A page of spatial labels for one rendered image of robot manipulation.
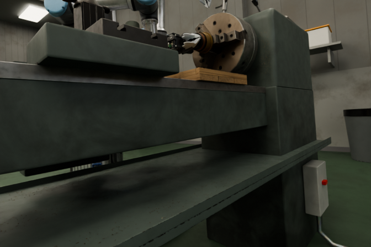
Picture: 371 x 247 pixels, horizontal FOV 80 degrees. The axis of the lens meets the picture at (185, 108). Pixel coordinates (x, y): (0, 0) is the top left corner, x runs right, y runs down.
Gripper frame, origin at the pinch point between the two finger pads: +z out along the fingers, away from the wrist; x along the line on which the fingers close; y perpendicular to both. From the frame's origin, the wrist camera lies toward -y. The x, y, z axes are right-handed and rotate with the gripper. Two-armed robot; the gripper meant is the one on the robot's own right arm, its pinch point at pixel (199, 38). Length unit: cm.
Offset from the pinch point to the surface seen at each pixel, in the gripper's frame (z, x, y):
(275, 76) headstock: 18.2, -16.6, -32.4
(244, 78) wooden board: 14.8, -18.5, -9.2
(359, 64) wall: 16, 28, -359
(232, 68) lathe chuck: 5.2, -12.3, -15.9
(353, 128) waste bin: 11, -65, -291
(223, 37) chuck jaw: 5.8, 0.7, -9.9
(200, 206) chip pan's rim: 27, -52, 35
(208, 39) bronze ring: 1.1, 0.3, -5.3
